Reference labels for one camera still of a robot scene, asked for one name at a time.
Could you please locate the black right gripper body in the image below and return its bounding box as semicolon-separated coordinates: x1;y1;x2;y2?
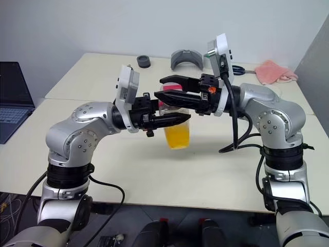
196;73;223;117

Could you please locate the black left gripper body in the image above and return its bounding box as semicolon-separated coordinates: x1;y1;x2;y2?
130;92;155;137

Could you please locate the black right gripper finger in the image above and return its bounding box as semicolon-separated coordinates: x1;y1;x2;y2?
159;74;202;94
153;90;204;111

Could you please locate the red white bottle cap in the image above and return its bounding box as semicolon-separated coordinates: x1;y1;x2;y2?
160;82;184;93

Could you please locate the clear bottle with orange drink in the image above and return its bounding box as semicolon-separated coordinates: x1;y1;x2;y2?
158;87;193;150

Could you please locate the grey curved visor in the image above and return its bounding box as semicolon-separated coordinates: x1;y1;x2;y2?
170;49;204;70

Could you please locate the pink cloth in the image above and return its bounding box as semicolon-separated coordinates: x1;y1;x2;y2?
254;59;298;85

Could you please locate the grey partition panel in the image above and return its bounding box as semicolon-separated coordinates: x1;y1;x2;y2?
293;15;329;116

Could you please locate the dark rounded shape red mark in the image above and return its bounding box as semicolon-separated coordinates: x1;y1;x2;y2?
138;218;171;247
199;217;228;247

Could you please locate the dark laptop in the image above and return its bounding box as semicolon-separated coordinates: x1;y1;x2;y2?
0;61;35;145

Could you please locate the small black device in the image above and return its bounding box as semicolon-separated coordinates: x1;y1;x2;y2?
99;233;126;247

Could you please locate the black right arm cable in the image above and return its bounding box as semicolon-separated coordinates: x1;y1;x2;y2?
218;55;273;211

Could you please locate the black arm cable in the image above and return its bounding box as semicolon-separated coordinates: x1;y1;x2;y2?
218;55;273;211
19;172;126;244

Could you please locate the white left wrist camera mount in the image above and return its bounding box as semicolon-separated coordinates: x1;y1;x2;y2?
114;65;141;133

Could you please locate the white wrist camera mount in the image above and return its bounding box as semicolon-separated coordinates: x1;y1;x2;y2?
207;33;236;117
114;65;141;133

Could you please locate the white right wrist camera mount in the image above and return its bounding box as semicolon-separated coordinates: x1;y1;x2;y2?
207;33;236;117

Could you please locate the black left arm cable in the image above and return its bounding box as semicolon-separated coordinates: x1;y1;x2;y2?
19;172;126;244

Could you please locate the white cable bundle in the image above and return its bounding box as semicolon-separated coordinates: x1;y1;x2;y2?
0;192;24;234

